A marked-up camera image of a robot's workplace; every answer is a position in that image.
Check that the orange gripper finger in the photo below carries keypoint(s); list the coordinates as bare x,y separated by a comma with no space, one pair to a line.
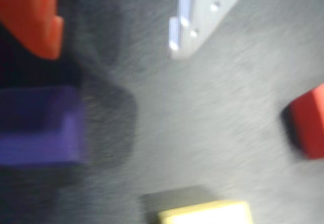
27,14

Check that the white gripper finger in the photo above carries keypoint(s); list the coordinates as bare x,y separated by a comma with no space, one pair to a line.
200,16

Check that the purple wooden cube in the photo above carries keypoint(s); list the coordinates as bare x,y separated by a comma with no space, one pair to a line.
43,125

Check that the red wooden cube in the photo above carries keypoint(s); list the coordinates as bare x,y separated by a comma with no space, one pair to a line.
307,123

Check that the yellow wooden cube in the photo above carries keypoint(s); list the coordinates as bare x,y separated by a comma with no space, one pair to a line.
207,212

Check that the dark grey desk mat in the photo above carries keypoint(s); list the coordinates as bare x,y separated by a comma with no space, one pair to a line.
202,120

